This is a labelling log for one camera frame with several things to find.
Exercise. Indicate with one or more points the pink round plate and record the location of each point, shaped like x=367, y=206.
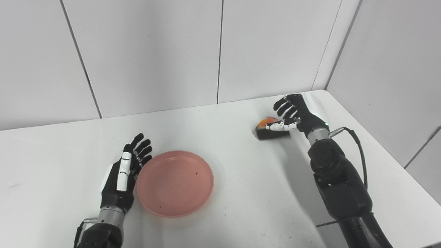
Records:
x=175, y=183

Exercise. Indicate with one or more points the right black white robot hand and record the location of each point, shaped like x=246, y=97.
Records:
x=296, y=115

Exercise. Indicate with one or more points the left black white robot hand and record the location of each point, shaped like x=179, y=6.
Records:
x=119, y=182

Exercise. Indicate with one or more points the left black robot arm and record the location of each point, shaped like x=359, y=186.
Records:
x=101, y=230

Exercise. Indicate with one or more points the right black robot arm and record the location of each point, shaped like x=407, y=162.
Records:
x=341, y=186

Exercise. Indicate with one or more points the cake slice with fruit topping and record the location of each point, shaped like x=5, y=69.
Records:
x=270, y=132

